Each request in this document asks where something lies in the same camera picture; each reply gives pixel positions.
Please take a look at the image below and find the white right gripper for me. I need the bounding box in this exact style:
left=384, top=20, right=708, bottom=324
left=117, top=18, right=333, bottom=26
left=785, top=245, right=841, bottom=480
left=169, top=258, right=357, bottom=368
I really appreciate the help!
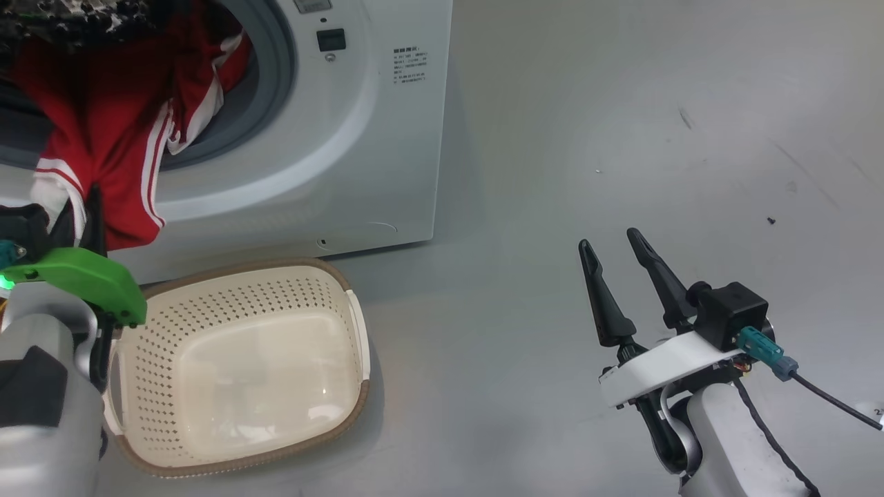
left=579, top=228, right=747, bottom=477

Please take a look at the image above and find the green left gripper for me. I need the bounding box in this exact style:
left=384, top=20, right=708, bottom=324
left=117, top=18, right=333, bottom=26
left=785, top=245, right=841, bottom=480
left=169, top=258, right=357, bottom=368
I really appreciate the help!
left=0, top=184, right=148, bottom=329

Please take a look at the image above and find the red white-striped garment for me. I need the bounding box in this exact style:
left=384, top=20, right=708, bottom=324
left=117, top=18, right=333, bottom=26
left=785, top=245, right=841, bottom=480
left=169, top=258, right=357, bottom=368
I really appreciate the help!
left=10, top=0, right=253, bottom=251

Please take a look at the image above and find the cream perforated laundry basket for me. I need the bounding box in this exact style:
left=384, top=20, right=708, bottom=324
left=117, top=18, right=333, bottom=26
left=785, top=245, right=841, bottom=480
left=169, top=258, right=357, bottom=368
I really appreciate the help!
left=104, top=259, right=372, bottom=478

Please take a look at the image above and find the white front-load washing machine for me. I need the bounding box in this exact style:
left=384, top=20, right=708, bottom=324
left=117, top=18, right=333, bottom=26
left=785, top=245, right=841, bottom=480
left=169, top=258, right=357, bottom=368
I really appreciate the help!
left=0, top=0, right=453, bottom=284

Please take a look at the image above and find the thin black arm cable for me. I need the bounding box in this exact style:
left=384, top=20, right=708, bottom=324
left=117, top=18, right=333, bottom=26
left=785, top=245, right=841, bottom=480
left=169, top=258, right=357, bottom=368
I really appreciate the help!
left=732, top=376, right=823, bottom=497

